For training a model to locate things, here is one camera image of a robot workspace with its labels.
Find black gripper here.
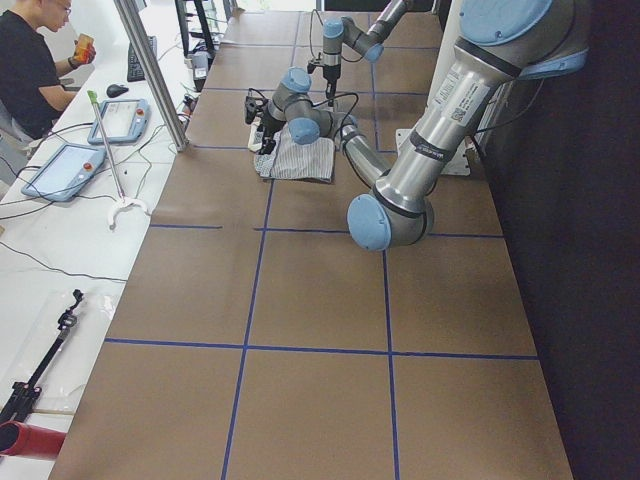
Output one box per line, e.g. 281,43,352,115
259,102,286,155
323,64,341,107

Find navy white striped polo shirt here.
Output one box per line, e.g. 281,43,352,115
248,121,335,183

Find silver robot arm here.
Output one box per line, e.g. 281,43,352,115
245,1,592,251
307,0,414,106

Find black desk stand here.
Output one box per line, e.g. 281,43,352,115
174,0,219,59

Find blue teach pendant far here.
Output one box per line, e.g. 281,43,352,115
95,99,150,145

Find blue teach pendant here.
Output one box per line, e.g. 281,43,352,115
21,143,106,202
95,99,150,145

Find black keyboard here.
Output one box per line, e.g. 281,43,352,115
127,36,157,82

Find black computer mouse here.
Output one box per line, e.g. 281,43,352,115
106,84,129,98

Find blue teach pendant near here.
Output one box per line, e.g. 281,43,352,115
21,143,106,202

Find seated person black shirt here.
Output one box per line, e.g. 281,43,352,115
1,0,96,140

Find clear plastic sheet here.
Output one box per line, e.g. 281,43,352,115
0,289,121,416

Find red cylinder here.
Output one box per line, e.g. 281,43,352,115
1,421,66,460

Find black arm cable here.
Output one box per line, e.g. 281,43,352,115
308,8,369,64
248,87,361,151

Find aluminium camera post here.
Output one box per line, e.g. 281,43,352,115
114,0,188,152

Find black camera clamp mount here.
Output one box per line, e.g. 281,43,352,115
0,288,85,426

